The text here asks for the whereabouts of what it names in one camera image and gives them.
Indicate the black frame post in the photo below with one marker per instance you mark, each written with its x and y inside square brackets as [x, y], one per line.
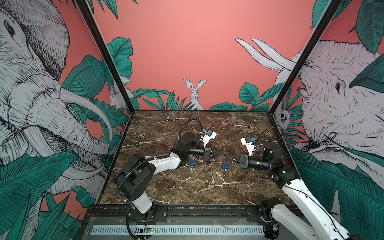
[103, 48]
[324, 21]

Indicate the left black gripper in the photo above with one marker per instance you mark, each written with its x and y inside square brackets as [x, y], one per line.
[208, 153]

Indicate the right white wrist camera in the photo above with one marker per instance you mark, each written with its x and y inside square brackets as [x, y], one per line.
[249, 143]

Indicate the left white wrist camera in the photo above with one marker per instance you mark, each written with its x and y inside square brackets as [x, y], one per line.
[207, 135]

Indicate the white slotted cable duct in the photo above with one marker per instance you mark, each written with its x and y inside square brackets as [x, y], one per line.
[177, 230]

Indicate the black front mounting rail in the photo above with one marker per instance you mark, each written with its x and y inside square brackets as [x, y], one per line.
[166, 212]

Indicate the right black frame post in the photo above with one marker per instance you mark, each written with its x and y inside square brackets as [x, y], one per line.
[324, 21]

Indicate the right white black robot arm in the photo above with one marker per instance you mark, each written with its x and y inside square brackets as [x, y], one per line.
[320, 225]

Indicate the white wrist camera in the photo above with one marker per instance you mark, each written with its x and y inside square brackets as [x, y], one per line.
[207, 135]
[249, 143]

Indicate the left black frame post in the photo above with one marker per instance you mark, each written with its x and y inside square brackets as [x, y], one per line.
[103, 48]

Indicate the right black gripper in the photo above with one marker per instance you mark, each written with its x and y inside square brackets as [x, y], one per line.
[245, 161]

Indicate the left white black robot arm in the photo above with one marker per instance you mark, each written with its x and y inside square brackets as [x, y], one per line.
[134, 177]

